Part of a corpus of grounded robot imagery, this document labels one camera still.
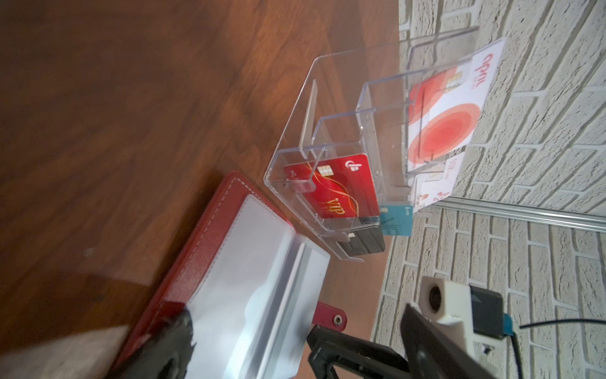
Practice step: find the white blossom VIP card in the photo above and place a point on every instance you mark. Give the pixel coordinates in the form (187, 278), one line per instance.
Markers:
(436, 180)

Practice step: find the red leather card holder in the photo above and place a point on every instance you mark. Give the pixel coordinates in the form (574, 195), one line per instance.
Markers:
(226, 276)

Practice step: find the white pink circle card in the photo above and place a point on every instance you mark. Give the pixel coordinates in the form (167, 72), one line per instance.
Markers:
(446, 107)

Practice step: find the black VIP card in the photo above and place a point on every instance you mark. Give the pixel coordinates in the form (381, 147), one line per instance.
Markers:
(363, 240)

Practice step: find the white magnetic stripe card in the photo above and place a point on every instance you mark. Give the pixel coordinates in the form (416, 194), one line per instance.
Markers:
(281, 346)

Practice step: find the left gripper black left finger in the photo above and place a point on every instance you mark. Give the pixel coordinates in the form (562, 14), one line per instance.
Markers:
(166, 355)

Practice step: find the clear acrylic card organizer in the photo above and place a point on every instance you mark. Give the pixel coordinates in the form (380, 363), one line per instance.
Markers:
(357, 102)

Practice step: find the red card in organizer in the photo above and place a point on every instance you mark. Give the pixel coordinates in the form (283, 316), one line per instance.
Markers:
(337, 188)

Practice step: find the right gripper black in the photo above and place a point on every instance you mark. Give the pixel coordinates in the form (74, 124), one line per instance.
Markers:
(331, 350)

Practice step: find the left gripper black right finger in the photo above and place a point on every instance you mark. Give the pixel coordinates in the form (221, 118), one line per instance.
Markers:
(431, 354)

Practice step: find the teal VIP card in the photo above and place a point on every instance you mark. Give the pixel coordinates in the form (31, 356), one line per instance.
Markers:
(396, 220)

